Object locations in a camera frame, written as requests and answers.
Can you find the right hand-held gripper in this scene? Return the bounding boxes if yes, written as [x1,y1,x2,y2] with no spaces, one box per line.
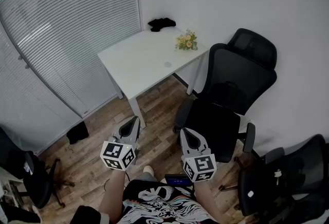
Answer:
[179,128,217,182]

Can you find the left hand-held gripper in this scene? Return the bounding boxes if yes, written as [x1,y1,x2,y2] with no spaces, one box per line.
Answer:
[100,116,141,172]

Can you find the person's left forearm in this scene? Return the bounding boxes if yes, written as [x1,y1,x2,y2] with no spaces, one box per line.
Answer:
[99,169,127,221]

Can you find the person's right forearm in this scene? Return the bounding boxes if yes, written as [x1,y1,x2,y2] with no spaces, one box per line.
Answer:
[192,179,225,224]

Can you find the white table leg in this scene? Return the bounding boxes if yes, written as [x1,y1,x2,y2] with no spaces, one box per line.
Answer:
[187,55,204,96]
[107,70,124,100]
[127,97,147,129]

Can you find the black device with blue screen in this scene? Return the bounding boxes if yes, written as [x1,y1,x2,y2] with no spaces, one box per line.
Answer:
[164,174,193,188]

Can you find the person's grey jeans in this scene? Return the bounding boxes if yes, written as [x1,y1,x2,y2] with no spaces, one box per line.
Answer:
[132,176,159,185]

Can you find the small black floor cloth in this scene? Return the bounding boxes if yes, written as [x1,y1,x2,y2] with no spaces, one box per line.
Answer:
[66,121,90,145]

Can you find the person's black printed shirt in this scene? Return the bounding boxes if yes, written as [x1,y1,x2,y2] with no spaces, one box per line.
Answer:
[69,179,219,224]

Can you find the black high-back office chair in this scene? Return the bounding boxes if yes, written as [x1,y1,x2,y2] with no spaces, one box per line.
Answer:
[173,28,278,164]

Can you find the yellow flower bouquet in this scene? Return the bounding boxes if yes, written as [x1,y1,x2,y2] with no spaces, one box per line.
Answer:
[175,29,199,51]

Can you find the black mesh office chair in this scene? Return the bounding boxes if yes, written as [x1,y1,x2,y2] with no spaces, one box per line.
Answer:
[237,134,329,224]

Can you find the black swivel office chair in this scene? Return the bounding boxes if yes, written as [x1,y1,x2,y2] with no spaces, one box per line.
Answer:
[0,127,76,210]

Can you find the crumpled black cloth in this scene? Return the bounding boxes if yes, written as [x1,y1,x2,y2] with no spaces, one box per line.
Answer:
[148,17,177,33]

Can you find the white window blinds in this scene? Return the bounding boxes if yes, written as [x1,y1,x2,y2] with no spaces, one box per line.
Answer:
[0,0,141,118]

